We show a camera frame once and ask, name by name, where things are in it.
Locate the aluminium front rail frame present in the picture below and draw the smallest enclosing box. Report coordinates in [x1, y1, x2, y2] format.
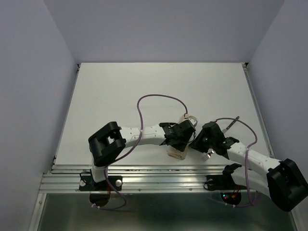
[38, 165, 294, 193]

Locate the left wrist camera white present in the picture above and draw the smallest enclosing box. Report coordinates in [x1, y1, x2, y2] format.
[184, 115, 198, 127]

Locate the beige cloth napkin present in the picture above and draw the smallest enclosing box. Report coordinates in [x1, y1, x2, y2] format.
[167, 115, 191, 161]

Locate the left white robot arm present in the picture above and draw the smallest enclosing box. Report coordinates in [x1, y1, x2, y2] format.
[88, 117, 198, 190]

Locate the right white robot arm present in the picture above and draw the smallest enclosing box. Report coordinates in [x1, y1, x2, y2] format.
[189, 122, 308, 212]

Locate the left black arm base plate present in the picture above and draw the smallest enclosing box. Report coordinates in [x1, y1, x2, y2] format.
[78, 171, 123, 192]

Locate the steel fork black handle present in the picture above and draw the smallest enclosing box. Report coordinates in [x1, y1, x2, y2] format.
[201, 150, 215, 162]

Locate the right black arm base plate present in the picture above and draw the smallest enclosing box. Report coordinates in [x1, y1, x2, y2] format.
[204, 164, 242, 191]

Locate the steel knife black handle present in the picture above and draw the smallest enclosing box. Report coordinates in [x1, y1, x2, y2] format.
[222, 116, 240, 133]

